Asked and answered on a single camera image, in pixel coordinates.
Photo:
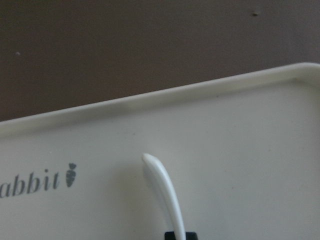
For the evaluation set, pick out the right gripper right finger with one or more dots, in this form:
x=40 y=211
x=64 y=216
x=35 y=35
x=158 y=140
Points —
x=191 y=236

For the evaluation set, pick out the cream rabbit serving tray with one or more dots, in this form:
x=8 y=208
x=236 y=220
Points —
x=243 y=154

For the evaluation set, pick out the white ceramic soup spoon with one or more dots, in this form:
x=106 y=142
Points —
x=164 y=182

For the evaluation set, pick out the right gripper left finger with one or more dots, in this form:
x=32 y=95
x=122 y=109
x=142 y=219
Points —
x=169 y=235

